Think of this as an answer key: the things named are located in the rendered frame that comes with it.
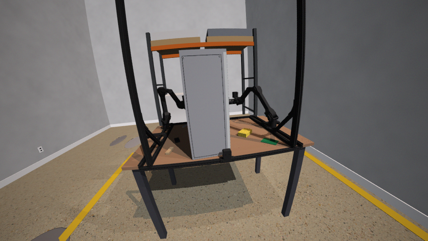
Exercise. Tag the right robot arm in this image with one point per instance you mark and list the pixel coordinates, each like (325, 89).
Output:
(269, 112)

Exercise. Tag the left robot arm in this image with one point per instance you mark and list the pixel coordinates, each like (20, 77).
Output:
(166, 115)

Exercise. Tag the yellow sponge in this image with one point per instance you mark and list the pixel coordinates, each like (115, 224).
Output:
(244, 132)

